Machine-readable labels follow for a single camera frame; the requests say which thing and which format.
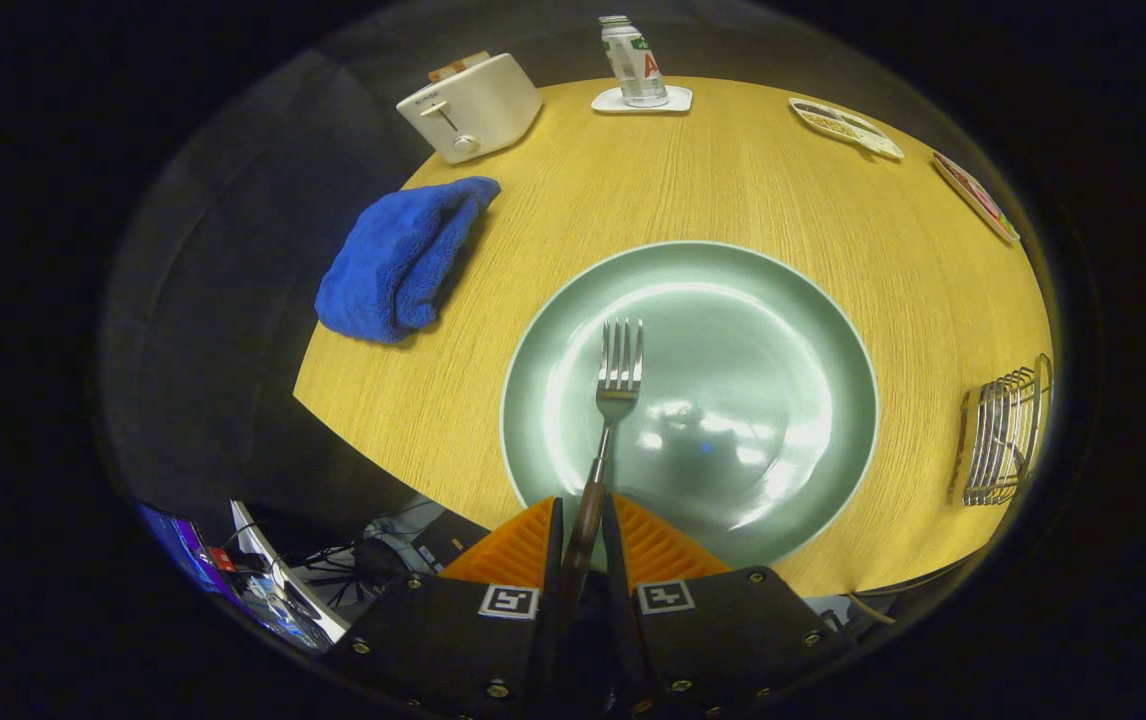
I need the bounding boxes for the bundle of black cables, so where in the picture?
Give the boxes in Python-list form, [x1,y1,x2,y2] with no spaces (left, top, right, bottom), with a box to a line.
[288,500,444,611]

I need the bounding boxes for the grey cable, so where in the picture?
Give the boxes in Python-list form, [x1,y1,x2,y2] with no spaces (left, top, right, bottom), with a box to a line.
[848,590,899,627]

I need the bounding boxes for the white square coaster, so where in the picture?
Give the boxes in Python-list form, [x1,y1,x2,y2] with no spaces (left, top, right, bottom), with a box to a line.
[591,85,694,114]

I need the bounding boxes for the blue folded towel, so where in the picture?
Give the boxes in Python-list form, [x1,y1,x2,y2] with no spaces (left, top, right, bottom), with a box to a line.
[314,176,502,345]

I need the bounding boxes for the brown toast slices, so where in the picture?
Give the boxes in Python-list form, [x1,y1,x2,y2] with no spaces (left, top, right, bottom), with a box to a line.
[428,50,491,83]

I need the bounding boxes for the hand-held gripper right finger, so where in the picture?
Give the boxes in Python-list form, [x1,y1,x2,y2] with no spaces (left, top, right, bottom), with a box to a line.
[601,492,849,720]

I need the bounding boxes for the metal fork with brown handle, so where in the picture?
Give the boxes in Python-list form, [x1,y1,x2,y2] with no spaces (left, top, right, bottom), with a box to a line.
[558,318,645,611]

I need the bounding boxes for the pale green plate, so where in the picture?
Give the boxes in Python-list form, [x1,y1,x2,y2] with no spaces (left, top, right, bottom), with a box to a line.
[500,240,880,571]

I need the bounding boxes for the white toaster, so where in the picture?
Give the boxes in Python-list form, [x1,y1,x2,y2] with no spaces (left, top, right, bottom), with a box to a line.
[396,53,544,165]

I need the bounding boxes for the metal wire basket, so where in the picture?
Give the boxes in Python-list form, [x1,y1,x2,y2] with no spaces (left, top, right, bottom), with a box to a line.
[949,353,1054,507]

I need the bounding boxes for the small white drink bottle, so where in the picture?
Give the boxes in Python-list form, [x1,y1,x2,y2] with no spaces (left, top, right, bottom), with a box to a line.
[599,15,670,108]

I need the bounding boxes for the white plate with food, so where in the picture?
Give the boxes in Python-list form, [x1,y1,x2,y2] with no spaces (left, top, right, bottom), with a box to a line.
[932,151,1021,245]

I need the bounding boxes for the white divided snack tray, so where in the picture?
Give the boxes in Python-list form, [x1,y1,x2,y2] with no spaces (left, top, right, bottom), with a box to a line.
[789,97,905,162]

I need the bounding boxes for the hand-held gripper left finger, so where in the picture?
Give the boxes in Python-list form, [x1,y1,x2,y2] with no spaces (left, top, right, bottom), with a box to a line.
[323,497,566,720]

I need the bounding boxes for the open laptop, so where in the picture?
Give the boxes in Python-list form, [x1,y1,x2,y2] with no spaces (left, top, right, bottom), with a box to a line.
[138,500,350,656]

